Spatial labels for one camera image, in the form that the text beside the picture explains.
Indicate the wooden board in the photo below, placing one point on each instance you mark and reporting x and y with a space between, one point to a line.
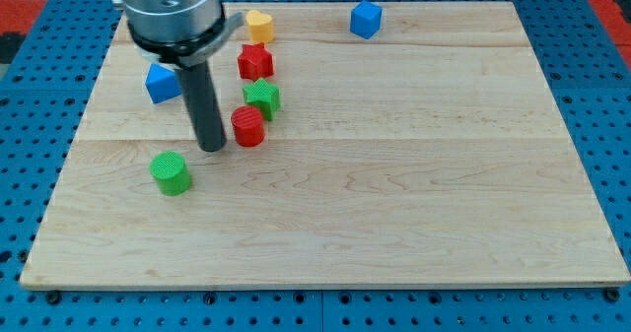
431 156

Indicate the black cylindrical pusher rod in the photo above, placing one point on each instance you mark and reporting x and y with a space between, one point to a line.
200 99

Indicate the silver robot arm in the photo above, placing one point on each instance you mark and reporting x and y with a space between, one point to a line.
184 34

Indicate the red star block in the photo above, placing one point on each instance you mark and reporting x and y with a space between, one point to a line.
255 62

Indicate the red cylinder block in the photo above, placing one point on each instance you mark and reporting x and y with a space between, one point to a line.
248 126

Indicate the green star block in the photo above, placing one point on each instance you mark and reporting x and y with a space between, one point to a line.
264 96

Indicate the yellow heart block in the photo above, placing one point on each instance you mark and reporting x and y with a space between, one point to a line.
260 26

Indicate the green cylinder block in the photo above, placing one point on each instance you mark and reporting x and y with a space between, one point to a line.
170 172

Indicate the blue cube block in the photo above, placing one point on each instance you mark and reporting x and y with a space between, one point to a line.
365 19

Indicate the blue triangular block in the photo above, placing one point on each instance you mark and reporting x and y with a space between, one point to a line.
161 84

